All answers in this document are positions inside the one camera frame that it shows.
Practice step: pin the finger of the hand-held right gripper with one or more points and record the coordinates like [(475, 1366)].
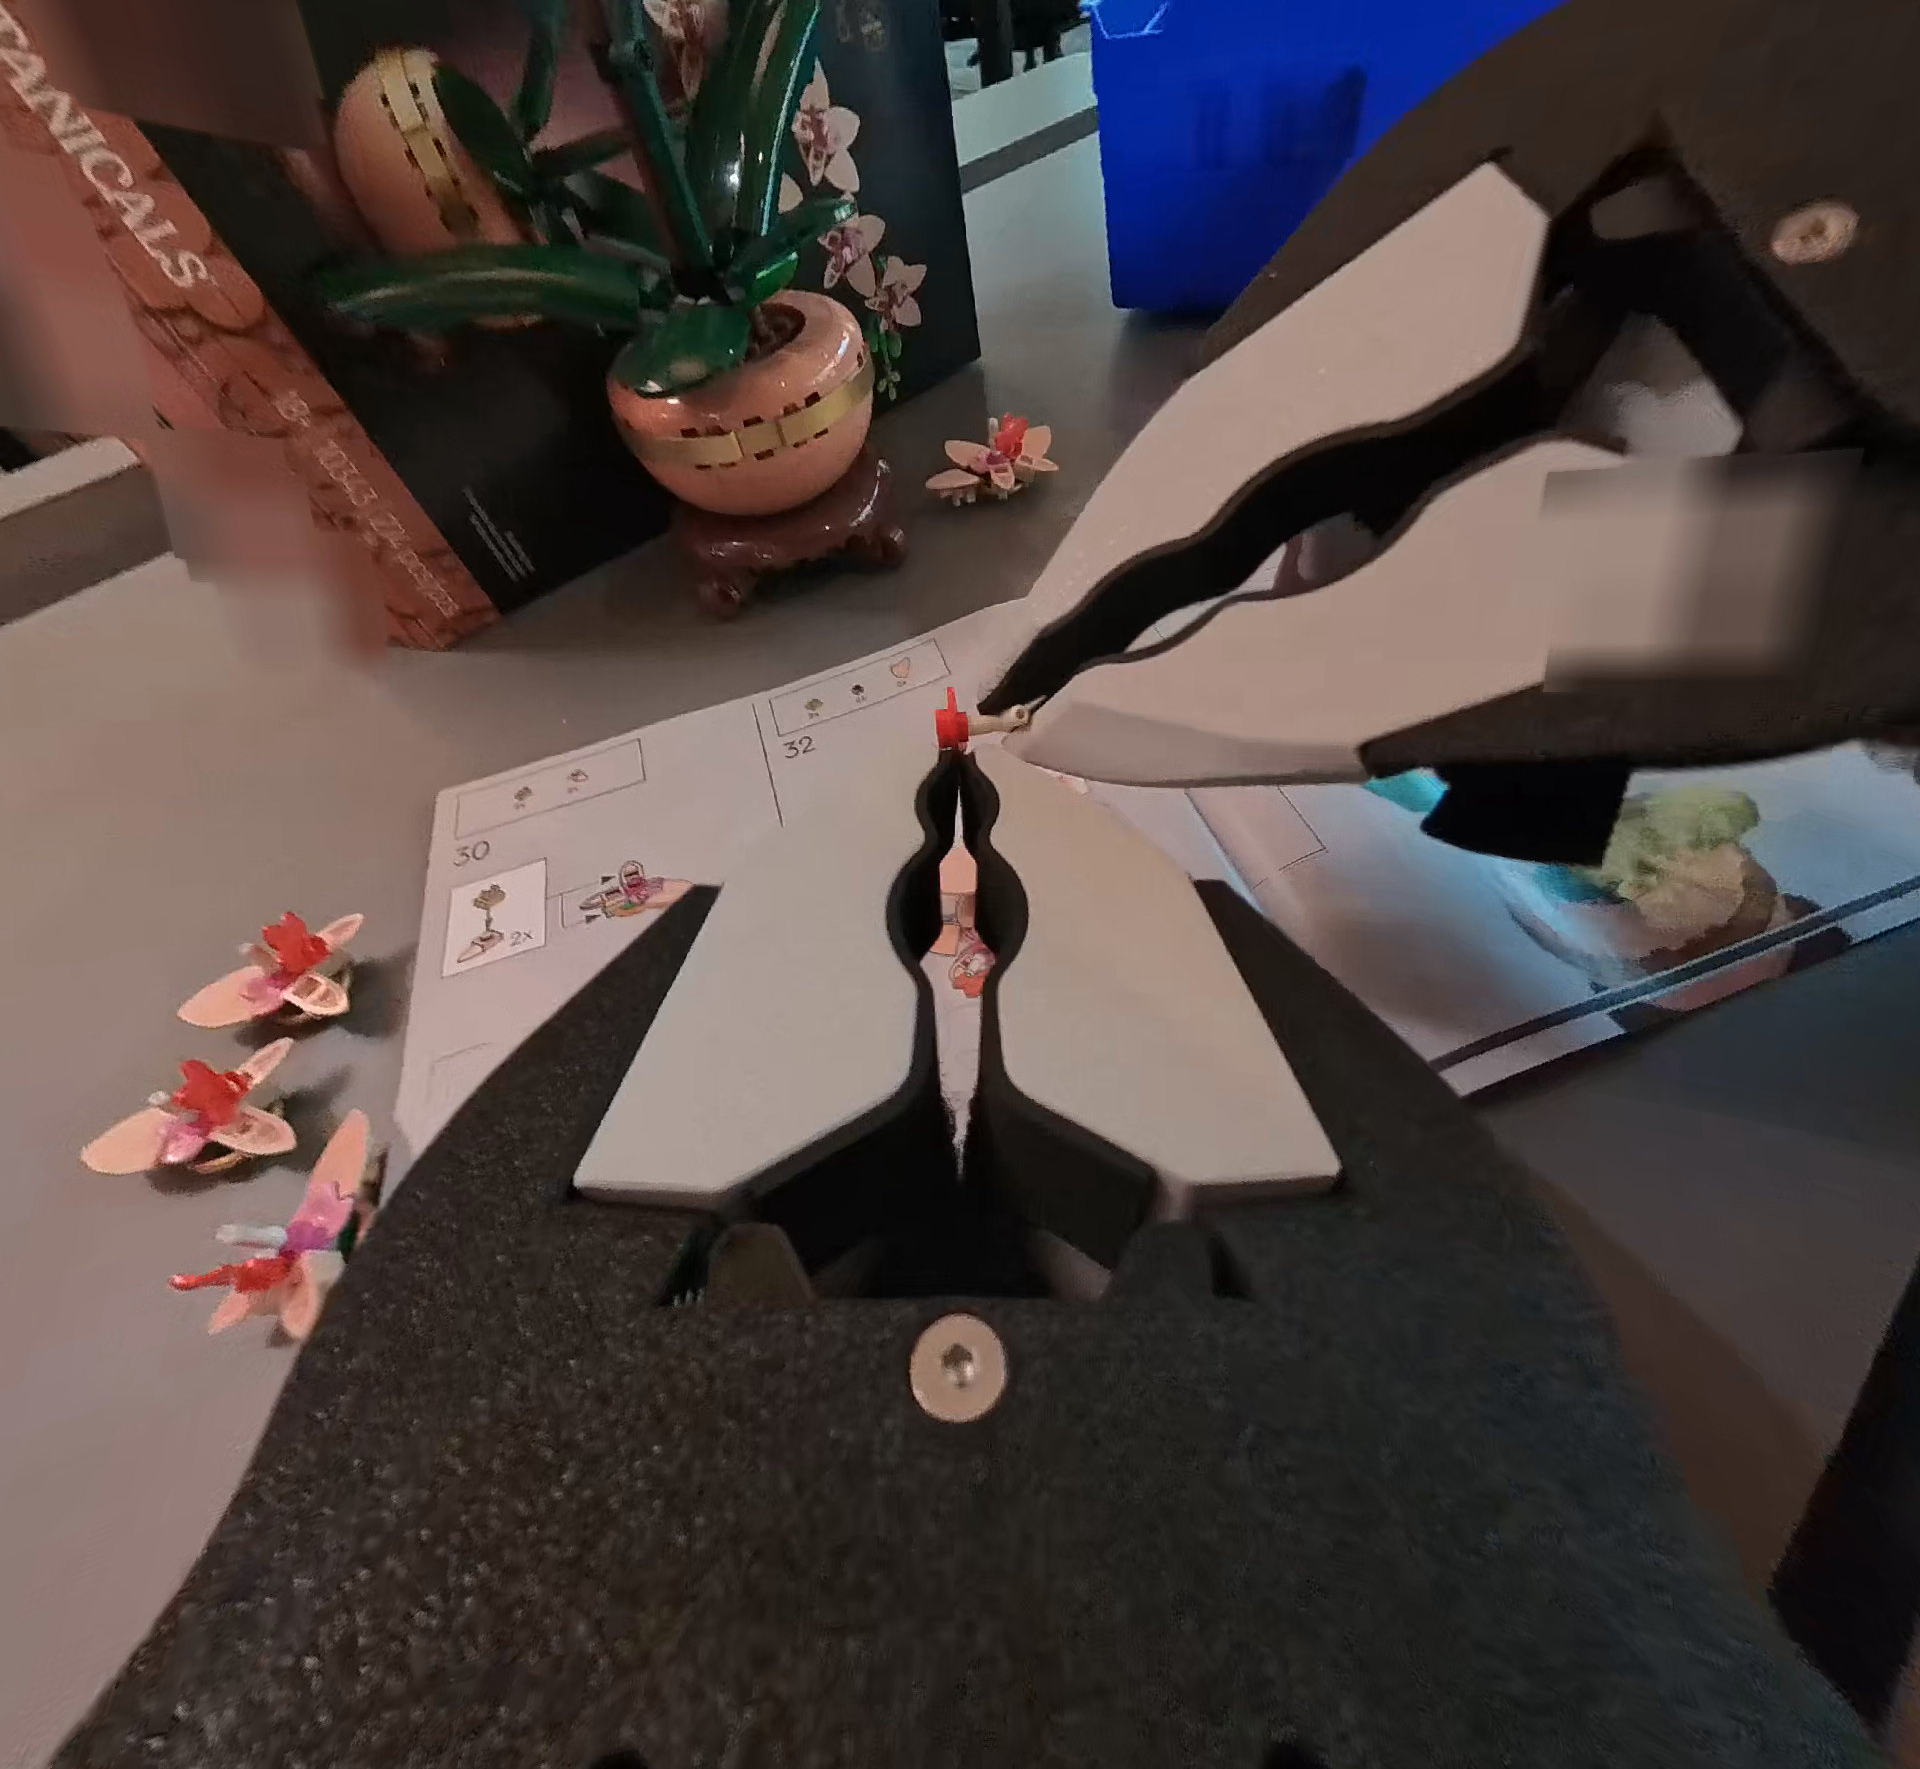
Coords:
[(1355, 663), (1319, 360)]

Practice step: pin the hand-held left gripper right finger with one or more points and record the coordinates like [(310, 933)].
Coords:
[(1140, 1046)]

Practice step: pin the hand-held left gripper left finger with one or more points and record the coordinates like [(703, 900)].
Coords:
[(749, 1046)]

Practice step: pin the pink brick orchid flower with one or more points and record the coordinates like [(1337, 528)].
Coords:
[(310, 1240), (971, 959), (271, 973), (189, 1122), (995, 455)]

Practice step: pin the small red brick piece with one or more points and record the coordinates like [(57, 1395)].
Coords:
[(947, 717)]

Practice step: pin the grey desk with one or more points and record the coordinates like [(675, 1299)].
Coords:
[(227, 779)]

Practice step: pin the blue plastic bin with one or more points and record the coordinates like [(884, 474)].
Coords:
[(1248, 122)]

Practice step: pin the open instruction booklet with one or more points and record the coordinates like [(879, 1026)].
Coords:
[(657, 810)]

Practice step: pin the brick orchid plant model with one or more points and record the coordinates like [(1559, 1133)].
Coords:
[(743, 411)]

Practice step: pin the dark brick set box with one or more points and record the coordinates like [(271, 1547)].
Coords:
[(497, 506)]

